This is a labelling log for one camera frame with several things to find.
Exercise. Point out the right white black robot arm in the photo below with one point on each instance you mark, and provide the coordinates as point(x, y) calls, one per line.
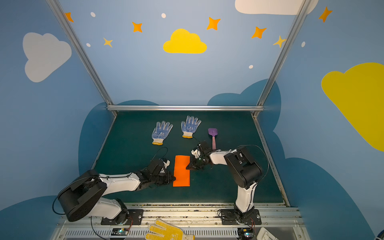
point(246, 173)

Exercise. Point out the right blue dotted work glove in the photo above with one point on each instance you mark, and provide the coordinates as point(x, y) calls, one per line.
point(189, 126)

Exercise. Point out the purple pink spatula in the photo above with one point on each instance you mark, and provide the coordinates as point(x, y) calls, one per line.
point(213, 132)

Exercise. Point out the aluminium rear frame bar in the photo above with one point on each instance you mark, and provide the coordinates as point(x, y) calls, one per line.
point(127, 108)

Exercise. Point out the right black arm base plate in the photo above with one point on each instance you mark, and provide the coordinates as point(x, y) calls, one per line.
point(236, 217)

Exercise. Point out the yellow dotted work glove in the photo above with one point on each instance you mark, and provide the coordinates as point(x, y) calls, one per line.
point(161, 230)

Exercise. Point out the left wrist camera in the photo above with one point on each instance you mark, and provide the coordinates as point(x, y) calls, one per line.
point(166, 163)

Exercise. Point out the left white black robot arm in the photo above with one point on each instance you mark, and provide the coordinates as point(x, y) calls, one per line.
point(85, 196)

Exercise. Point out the left aluminium frame post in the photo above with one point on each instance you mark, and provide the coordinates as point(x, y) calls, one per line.
point(72, 36)

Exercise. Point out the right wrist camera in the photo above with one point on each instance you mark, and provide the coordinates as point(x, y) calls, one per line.
point(196, 153)

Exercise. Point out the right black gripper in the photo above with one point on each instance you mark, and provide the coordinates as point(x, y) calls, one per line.
point(196, 161)

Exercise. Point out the green circuit board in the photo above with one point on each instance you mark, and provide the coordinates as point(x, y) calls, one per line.
point(245, 234)
point(120, 232)

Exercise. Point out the right aluminium frame post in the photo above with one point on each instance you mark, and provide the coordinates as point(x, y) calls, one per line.
point(292, 34)

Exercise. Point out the orange square paper sheet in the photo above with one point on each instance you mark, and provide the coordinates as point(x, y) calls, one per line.
point(181, 173)

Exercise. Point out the blue dotted work glove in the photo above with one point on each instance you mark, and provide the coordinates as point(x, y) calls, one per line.
point(189, 126)
point(161, 132)

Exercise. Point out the left green circuit board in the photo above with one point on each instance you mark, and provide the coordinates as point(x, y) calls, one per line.
point(120, 232)

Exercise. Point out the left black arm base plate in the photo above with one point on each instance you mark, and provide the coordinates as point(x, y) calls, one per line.
point(135, 216)

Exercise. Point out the right green circuit board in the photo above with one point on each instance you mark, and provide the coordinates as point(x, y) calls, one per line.
point(245, 234)

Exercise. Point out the aluminium frame post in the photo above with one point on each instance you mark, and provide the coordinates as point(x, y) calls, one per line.
point(72, 36)
point(292, 34)

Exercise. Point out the white plastic object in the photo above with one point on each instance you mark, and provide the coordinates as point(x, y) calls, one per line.
point(264, 234)

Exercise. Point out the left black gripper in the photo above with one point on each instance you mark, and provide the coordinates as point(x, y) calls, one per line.
point(163, 174)

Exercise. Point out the left blue dotted work glove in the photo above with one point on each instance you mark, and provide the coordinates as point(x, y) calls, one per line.
point(161, 132)

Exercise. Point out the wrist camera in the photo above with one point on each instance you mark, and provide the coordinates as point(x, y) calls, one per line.
point(196, 153)
point(166, 163)

